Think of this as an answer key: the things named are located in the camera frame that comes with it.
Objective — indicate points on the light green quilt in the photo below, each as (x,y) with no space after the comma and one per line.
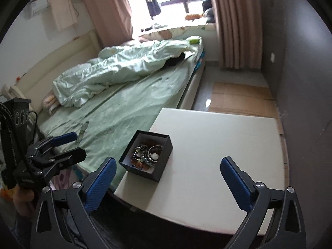
(116,64)

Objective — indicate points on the green packet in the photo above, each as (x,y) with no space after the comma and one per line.
(194,41)

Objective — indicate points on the orange plush item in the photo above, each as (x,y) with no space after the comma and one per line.
(193,16)

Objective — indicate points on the pink curtain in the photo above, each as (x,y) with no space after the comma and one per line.
(233,26)
(111,10)

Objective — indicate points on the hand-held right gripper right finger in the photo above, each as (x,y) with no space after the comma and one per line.
(236,184)

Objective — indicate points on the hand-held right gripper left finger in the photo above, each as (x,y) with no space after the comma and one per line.
(99,184)

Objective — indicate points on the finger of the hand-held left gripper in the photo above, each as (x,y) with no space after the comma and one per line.
(63,138)
(75,155)

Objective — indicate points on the pink pillow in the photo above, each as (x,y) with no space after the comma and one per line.
(50,103)

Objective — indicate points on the black jewelry box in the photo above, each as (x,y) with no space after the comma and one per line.
(160,166)

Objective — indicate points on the person's left hand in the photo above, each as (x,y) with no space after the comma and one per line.
(23,202)

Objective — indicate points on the white wall socket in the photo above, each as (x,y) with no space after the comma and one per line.
(272,57)

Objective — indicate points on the beige cloth cover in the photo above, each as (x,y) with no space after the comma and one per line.
(62,10)

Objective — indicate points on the eyeglasses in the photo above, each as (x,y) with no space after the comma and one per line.
(82,132)

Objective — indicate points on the white bed frame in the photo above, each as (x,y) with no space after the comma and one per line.
(192,93)

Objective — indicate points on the black garment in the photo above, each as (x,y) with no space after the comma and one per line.
(175,60)

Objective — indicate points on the cream headboard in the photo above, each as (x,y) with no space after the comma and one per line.
(51,62)

